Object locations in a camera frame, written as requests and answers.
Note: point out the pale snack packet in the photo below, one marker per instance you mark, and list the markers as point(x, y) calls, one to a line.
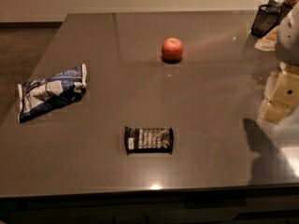
point(268, 42)

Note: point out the black rxbar chocolate bar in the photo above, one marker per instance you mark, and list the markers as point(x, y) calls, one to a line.
point(148, 140)

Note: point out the black mesh cup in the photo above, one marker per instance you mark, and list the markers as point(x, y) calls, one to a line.
point(265, 20)

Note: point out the blue white chip bag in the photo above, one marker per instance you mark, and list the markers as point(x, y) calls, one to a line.
point(38, 97)

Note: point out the red apple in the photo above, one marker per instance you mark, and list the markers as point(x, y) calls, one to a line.
point(172, 49)

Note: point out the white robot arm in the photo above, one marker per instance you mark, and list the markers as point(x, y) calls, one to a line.
point(287, 45)

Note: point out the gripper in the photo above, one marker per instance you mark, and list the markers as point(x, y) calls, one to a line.
point(289, 46)

